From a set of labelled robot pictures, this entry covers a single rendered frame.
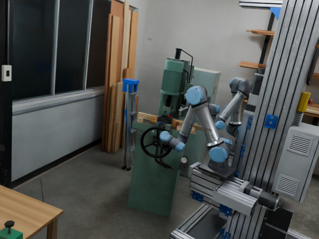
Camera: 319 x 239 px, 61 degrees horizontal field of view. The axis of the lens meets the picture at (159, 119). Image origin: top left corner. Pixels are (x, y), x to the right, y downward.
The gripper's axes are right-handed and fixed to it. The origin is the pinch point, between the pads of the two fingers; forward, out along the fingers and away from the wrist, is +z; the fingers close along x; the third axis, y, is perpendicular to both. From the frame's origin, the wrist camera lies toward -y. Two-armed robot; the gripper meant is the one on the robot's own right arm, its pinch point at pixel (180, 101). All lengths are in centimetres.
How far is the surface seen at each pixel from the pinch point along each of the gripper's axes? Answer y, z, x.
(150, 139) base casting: -10.6, 20.3, 39.3
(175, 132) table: -7.3, -2.0, 27.7
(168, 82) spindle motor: -3.5, 14.2, -15.2
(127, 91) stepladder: -81, 72, -6
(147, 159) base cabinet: -16, 20, 59
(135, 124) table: -7.6, 36.4, 29.3
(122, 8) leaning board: -126, 120, -124
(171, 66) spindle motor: 1.1, 14.3, -29.2
